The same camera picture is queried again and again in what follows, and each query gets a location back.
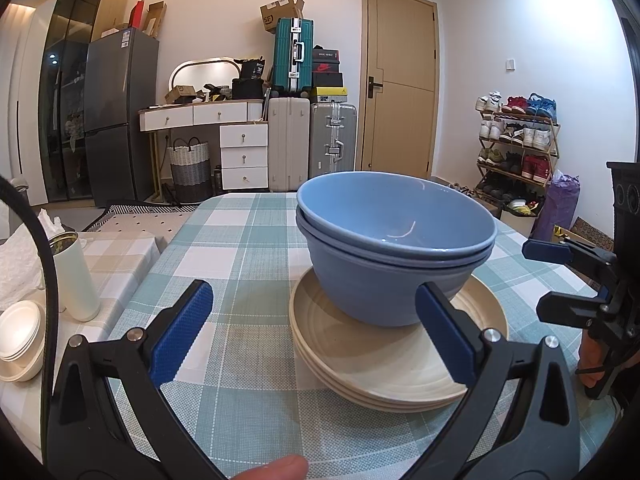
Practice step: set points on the cream plate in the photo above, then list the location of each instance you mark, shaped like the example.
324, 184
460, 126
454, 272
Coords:
370, 350
395, 399
400, 408

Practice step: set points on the black shoe box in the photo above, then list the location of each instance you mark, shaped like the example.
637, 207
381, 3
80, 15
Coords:
325, 54
327, 79

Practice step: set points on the yellow shoe box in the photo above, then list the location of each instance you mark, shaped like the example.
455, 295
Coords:
331, 94

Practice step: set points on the woven grey white basket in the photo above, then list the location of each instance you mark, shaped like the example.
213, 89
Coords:
190, 170

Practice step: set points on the beige checked cloth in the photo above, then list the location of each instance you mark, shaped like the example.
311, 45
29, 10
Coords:
115, 260

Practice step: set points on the person's right hand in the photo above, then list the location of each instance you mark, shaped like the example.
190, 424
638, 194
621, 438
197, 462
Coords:
592, 355

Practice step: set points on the black white dotted mat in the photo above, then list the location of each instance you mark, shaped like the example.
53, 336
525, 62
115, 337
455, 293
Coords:
145, 220

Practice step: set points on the white tumbler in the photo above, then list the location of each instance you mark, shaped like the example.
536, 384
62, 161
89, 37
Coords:
77, 280

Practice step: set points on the black paper bag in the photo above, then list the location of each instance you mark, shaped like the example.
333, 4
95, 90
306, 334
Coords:
252, 67

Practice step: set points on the purple bag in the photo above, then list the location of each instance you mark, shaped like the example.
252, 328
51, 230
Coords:
560, 205

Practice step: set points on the silver suitcase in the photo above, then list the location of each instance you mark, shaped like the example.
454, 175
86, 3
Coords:
332, 140

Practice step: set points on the teal suitcase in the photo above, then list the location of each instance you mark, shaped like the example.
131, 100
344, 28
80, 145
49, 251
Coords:
287, 55

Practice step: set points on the teal checked tablecloth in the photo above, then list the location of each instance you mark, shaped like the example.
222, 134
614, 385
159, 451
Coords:
240, 260

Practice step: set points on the stack of small white dishes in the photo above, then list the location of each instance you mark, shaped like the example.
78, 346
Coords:
17, 325

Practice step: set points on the patterned cardboard sheet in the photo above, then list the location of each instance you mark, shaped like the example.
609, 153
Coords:
590, 232

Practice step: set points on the light blue bowl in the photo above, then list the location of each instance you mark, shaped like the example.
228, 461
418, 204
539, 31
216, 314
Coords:
380, 210

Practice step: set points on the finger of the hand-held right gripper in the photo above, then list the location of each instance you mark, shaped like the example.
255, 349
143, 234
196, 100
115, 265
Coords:
547, 250
565, 310

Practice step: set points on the person's left hand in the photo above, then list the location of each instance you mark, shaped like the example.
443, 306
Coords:
275, 470

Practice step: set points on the beige suitcase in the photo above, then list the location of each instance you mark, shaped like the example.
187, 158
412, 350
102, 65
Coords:
289, 145

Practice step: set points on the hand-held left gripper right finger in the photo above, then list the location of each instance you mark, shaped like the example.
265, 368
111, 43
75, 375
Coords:
442, 332

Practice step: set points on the wooden shoe rack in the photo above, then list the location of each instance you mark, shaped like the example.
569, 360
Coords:
554, 140

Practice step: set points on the arched mirror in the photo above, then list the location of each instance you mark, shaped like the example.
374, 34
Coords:
200, 62

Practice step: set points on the group of shoes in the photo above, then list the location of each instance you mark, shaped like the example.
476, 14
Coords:
537, 167

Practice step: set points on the grey refrigerator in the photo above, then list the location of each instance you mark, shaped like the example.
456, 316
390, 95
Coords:
120, 110

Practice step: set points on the dark glass cabinet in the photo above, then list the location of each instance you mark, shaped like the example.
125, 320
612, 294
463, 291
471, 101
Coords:
65, 85

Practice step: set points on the white dresser with drawers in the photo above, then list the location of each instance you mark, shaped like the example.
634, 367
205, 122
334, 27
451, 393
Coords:
242, 155

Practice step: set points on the open cardboard box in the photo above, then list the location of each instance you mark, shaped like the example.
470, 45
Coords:
280, 15

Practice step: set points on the wooden door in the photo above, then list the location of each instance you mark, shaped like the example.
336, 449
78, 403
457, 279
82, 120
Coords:
400, 80

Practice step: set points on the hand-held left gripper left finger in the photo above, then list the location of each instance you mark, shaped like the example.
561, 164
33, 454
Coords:
182, 330

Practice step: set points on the small cardboard box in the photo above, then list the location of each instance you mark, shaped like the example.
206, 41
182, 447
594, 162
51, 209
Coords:
180, 94

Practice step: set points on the flat cardboard box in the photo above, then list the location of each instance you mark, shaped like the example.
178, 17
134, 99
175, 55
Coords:
156, 20

